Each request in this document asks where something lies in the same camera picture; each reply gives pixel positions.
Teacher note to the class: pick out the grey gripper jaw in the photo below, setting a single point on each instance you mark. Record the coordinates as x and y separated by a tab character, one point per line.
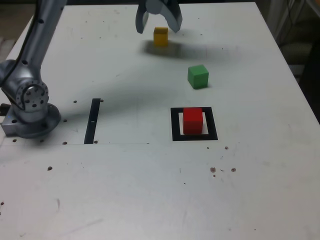
140	20
172	15

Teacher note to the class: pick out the yellow cube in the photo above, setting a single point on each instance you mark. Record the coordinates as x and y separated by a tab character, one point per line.
160	38

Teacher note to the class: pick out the green cube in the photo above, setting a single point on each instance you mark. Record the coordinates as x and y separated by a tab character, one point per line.
198	77

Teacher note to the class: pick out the red cube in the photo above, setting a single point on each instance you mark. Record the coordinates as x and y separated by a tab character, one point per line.
192	122

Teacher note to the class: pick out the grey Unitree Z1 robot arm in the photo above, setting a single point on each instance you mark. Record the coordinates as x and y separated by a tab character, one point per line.
32	50

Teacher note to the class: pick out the black tape square outline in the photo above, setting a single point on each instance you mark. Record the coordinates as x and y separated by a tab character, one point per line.
175	125

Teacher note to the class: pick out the black tape strip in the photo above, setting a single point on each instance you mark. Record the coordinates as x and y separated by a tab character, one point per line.
92	120

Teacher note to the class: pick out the white metal frame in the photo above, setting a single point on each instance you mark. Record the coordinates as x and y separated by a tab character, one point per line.
283	22

